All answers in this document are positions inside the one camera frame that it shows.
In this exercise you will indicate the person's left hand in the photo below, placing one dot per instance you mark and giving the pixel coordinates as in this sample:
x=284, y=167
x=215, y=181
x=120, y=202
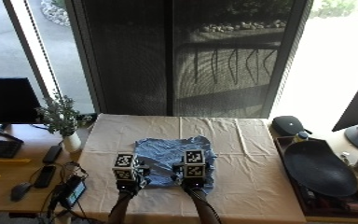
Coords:
x=129, y=185

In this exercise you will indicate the person's right hand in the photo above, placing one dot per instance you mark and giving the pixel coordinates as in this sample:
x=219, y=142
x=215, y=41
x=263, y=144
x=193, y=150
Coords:
x=195, y=183

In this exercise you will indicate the blue cloth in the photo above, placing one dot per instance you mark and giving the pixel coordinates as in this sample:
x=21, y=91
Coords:
x=162, y=152

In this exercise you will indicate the white marker cube right glove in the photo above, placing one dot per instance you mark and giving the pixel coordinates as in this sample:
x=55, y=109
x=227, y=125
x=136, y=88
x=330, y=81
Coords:
x=194, y=163

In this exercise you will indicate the white marker cube glove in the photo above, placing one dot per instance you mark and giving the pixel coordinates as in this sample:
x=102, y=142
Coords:
x=194, y=163
x=125, y=165

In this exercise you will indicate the white marker cube left glove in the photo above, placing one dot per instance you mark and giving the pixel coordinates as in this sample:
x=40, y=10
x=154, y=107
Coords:
x=125, y=165

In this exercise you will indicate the beige tablecloth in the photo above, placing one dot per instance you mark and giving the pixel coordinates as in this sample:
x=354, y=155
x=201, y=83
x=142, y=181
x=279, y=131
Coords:
x=249, y=174

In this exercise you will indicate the black device with screen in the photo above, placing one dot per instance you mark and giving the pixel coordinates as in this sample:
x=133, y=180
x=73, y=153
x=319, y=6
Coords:
x=73, y=191

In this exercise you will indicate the white vase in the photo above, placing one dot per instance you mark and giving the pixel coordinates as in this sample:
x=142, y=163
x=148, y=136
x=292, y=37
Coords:
x=72, y=142

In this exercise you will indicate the black oblong power bank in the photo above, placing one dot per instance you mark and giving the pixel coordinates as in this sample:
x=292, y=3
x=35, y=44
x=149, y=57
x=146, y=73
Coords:
x=52, y=154

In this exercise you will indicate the black smartphone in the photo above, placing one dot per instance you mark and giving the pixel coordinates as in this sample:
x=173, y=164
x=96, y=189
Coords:
x=44, y=176

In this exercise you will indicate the green leafy plant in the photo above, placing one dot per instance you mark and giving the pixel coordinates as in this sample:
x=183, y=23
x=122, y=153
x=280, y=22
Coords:
x=60, y=116

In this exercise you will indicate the black computer mouse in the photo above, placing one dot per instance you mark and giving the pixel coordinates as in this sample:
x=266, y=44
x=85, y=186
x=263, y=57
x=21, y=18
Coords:
x=20, y=191

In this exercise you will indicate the yellow capped bottle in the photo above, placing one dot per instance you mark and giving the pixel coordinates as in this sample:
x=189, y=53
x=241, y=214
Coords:
x=300, y=136

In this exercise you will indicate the yellow strip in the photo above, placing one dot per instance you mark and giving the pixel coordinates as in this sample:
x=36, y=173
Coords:
x=11, y=160

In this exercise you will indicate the dark wooden tray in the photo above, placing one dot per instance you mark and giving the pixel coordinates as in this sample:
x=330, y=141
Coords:
x=311, y=202

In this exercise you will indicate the dark oval dish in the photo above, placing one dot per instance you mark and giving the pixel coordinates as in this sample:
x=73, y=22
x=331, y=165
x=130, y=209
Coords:
x=319, y=168

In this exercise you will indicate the dark mesh window screen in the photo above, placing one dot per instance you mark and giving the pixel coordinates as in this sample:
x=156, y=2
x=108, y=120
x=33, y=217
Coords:
x=145, y=62

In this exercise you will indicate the black computer monitor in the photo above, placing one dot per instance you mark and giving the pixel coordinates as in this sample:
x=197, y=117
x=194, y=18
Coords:
x=7, y=101

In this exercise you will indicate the white window frame post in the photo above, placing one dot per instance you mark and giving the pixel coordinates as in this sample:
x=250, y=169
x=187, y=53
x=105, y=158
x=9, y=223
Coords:
x=25, y=40

